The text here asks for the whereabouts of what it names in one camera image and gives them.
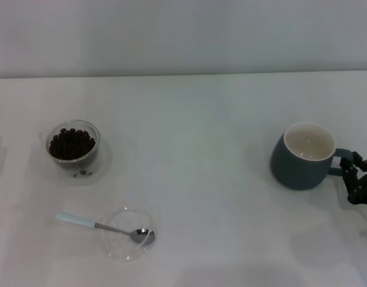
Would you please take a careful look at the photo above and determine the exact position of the dark blue ceramic mug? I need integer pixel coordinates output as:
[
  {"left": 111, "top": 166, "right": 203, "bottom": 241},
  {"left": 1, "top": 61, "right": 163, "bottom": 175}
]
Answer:
[{"left": 271, "top": 121, "right": 353, "bottom": 190}]

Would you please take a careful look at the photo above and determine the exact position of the light blue handled metal spoon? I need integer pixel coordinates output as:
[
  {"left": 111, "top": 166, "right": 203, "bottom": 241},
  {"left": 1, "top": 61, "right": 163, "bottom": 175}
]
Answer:
[{"left": 54, "top": 211, "right": 156, "bottom": 245}]

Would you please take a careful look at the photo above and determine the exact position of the coffee beans heap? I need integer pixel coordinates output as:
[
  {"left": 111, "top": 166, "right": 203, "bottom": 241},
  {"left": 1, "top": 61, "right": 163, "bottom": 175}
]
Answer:
[{"left": 48, "top": 127, "right": 96, "bottom": 161}]

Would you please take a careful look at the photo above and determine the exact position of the clear glass saucer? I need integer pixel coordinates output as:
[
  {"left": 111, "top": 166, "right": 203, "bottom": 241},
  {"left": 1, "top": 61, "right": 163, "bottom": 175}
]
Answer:
[{"left": 99, "top": 205, "right": 163, "bottom": 262}]

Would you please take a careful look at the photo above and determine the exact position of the double-wall glass cup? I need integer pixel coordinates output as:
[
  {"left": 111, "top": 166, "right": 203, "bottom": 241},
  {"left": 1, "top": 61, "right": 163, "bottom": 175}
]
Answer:
[{"left": 38, "top": 119, "right": 114, "bottom": 187}]

